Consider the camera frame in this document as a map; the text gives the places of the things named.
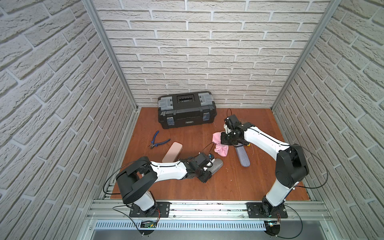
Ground pink microfibre cloth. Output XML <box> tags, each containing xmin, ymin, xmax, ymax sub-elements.
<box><xmin>212</xmin><ymin>132</ymin><xmax>229</xmax><ymax>157</ymax></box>

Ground pink eyeglass case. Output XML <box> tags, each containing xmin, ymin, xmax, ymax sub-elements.
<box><xmin>162</xmin><ymin>142</ymin><xmax>183</xmax><ymax>163</ymax></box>

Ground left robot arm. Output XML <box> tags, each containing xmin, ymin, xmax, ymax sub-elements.
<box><xmin>116</xmin><ymin>153</ymin><xmax>223</xmax><ymax>213</ymax></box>

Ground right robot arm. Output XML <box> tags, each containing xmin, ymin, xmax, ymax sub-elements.
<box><xmin>222</xmin><ymin>124</ymin><xmax>309</xmax><ymax>216</ymax></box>

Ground black plastic toolbox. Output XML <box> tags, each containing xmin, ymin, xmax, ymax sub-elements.
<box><xmin>158</xmin><ymin>91</ymin><xmax>217</xmax><ymax>129</ymax></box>

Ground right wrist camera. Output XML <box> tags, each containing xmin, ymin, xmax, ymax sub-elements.
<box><xmin>225</xmin><ymin>115</ymin><xmax>242</xmax><ymax>133</ymax></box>

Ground blue handled pliers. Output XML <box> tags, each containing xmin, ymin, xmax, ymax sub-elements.
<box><xmin>148</xmin><ymin>130</ymin><xmax>172</xmax><ymax>150</ymax></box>

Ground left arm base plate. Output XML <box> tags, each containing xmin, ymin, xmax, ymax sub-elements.
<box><xmin>129</xmin><ymin>202</ymin><xmax>171</xmax><ymax>218</ymax></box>

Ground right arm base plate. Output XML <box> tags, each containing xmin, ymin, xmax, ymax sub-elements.
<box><xmin>246</xmin><ymin>202</ymin><xmax>288</xmax><ymax>219</ymax></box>

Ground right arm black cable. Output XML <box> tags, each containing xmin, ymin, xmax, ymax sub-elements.
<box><xmin>296</xmin><ymin>146</ymin><xmax>329</xmax><ymax>190</ymax></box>

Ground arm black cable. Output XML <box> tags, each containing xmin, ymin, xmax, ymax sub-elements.
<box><xmin>296</xmin><ymin>146</ymin><xmax>329</xmax><ymax>190</ymax></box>
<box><xmin>102</xmin><ymin>163</ymin><xmax>136</xmax><ymax>196</ymax></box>

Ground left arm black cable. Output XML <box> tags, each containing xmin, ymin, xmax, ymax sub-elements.
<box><xmin>102</xmin><ymin>163</ymin><xmax>136</xmax><ymax>196</ymax></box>

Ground aluminium mounting rail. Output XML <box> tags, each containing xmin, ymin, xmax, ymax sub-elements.
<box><xmin>86</xmin><ymin>199</ymin><xmax>333</xmax><ymax>221</ymax></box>

